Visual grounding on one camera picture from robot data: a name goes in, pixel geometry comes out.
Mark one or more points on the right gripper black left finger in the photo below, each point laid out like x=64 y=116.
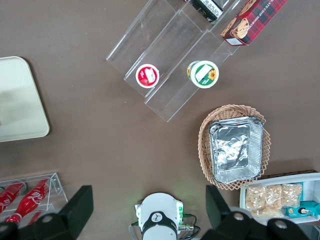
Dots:
x=77 y=210

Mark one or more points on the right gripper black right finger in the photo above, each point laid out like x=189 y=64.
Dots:
x=217 y=212

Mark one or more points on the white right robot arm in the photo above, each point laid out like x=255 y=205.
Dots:
x=160 y=215

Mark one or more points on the silver aluminium foil tray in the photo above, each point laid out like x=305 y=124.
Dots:
x=232 y=150

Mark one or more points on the light tan wicker basket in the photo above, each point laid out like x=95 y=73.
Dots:
x=203 y=145

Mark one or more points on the cream plastic tray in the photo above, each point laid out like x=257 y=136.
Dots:
x=20 y=100

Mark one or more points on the clear acrylic bottle rack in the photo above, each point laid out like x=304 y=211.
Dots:
x=58 y=190

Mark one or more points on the clear bag of puffed snacks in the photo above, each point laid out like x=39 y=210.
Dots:
x=255 y=202
x=291 y=195
x=273 y=197

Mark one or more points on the red Coca-Cola bottle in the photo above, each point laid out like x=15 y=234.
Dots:
x=32 y=197
x=8 y=196

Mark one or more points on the teal snack packet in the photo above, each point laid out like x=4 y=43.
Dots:
x=302 y=212

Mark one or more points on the white rectangular plastic bin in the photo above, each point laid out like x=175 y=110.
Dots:
x=312 y=180

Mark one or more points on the green-lidded white cup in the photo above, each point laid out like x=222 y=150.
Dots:
x=203 y=74

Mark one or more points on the red-lidded cup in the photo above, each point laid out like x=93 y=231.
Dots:
x=147 y=75

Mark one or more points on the clear acrylic stepped stand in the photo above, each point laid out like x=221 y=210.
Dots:
x=225 y=12
x=160 y=37

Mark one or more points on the red tartan cookie box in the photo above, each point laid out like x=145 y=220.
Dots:
x=252 y=20

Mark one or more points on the small black carton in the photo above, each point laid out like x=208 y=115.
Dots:
x=206 y=8

